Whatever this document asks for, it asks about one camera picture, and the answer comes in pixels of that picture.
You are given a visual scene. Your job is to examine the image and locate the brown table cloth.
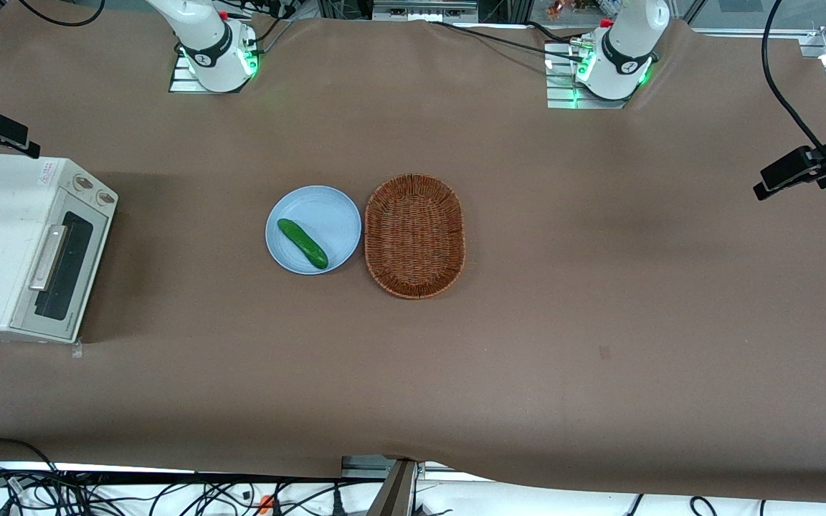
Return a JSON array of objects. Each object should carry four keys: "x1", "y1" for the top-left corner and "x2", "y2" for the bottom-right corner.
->
[{"x1": 0, "y1": 13, "x2": 826, "y2": 504}]

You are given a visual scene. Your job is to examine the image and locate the silver oven door handle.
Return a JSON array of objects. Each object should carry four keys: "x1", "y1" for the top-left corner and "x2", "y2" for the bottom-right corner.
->
[{"x1": 29, "y1": 224, "x2": 70, "y2": 292}]

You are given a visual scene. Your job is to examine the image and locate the light blue plate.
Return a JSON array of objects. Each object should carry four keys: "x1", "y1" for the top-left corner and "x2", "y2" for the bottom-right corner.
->
[{"x1": 265, "y1": 186, "x2": 362, "y2": 276}]

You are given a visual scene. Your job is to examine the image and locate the green cucumber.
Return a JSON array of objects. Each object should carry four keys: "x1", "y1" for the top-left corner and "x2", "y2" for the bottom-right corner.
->
[{"x1": 277, "y1": 219, "x2": 330, "y2": 271}]

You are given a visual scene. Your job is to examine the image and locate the oval brown wicker basket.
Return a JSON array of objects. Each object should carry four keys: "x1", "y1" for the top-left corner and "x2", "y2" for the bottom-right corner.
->
[{"x1": 364, "y1": 173, "x2": 465, "y2": 300}]

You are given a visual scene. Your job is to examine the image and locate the oven door with glass window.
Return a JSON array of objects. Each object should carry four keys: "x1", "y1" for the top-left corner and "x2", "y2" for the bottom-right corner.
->
[{"x1": 10, "y1": 208, "x2": 111, "y2": 343}]

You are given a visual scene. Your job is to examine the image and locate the aluminium arm base plate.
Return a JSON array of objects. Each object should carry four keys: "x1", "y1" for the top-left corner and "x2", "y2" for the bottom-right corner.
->
[
  {"x1": 545, "y1": 39, "x2": 645, "y2": 110},
  {"x1": 168, "y1": 43, "x2": 259, "y2": 95}
]

